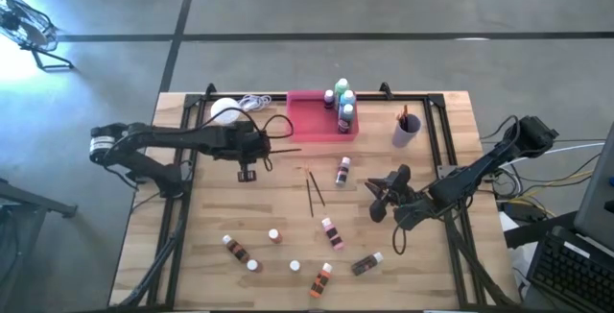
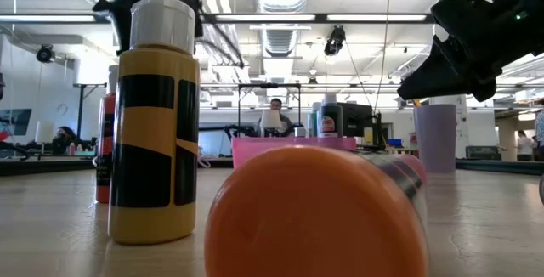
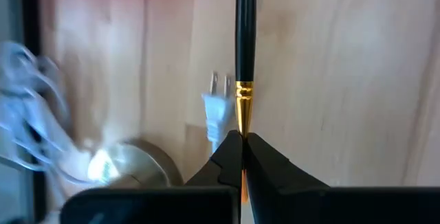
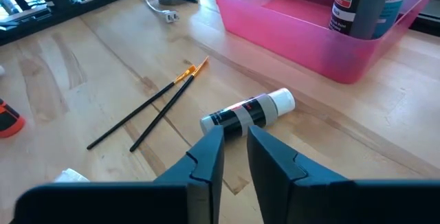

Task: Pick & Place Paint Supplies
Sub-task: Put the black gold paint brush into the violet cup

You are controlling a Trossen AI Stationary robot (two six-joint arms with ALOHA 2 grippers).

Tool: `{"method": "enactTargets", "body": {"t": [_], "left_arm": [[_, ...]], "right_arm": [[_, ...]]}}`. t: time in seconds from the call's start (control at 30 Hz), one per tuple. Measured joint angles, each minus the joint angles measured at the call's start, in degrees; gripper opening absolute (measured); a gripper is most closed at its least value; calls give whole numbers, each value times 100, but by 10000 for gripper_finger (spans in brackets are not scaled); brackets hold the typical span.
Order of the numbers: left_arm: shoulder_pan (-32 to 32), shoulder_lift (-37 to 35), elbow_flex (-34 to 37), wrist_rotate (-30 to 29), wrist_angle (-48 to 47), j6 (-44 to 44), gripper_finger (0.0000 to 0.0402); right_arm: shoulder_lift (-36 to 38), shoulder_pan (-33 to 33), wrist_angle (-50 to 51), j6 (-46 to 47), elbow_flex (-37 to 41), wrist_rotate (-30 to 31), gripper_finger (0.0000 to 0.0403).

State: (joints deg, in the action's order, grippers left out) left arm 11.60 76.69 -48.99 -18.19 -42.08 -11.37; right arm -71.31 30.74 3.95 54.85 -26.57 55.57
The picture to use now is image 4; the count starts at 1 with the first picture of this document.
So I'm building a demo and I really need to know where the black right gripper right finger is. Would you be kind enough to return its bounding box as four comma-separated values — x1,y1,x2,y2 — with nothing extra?
247,125,355,224

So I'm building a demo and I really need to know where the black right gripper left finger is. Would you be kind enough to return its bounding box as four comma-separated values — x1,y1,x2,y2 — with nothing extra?
155,126,225,224

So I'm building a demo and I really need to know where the small grey paint bottle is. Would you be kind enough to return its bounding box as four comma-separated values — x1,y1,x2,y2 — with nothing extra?
199,87,296,142

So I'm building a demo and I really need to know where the large black paint bottle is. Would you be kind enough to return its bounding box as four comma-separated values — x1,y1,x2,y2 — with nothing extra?
328,0,396,41

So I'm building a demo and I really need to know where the large turquoise paint bottle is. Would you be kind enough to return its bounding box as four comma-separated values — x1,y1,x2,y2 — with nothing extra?
371,0,417,40

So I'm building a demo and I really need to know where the small red-orange paint bottle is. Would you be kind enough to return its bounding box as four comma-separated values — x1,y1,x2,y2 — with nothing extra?
0,97,27,139

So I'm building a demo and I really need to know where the thin tipped gold ferrule brush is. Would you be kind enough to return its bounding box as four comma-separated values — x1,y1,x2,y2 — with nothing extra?
129,55,210,153

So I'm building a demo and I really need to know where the pink plastic bin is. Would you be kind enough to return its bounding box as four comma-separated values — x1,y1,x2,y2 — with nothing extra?
213,0,440,85

